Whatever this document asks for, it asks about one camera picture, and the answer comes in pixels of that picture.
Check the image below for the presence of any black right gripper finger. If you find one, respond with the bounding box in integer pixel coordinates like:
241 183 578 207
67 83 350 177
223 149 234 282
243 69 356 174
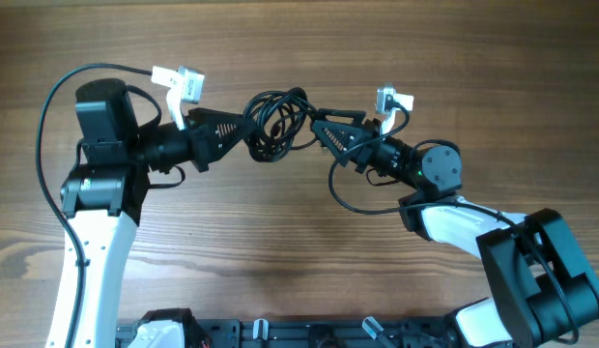
318 108 366 124
311 120 365 166

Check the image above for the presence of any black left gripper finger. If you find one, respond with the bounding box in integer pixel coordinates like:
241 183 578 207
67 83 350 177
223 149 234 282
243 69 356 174
202 118 256 167
186 107 242 124

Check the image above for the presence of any black usb cable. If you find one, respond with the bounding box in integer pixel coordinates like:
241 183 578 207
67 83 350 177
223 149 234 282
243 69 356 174
242 86 325 163

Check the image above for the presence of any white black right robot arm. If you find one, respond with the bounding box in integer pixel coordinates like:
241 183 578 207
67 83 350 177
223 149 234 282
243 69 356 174
311 109 599 347

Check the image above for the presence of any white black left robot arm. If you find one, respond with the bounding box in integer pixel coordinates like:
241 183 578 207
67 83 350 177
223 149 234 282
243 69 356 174
46 78 256 347

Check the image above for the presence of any black right camera cable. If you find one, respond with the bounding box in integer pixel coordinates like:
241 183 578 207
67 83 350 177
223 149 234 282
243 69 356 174
328 101 581 345

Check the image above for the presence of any black camera cable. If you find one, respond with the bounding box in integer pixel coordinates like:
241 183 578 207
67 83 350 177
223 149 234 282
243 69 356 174
35 62 154 348
328 101 581 345

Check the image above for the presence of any black left camera cable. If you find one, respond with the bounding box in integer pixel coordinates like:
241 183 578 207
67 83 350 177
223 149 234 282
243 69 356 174
35 62 154 348

